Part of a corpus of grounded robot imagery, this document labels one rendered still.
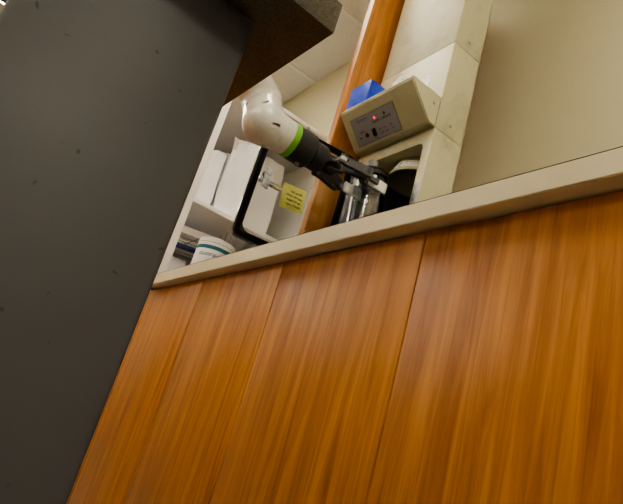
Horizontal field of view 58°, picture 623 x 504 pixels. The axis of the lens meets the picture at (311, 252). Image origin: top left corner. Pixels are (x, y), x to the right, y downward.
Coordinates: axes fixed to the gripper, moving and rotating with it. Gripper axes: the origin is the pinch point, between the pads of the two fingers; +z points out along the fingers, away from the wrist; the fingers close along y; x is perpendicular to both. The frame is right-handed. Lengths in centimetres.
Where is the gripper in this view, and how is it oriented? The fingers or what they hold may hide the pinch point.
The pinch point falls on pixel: (367, 189)
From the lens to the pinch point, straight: 157.0
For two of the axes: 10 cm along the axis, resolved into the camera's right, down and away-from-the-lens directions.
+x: -2.7, 9.0, -3.4
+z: 7.8, 4.1, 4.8
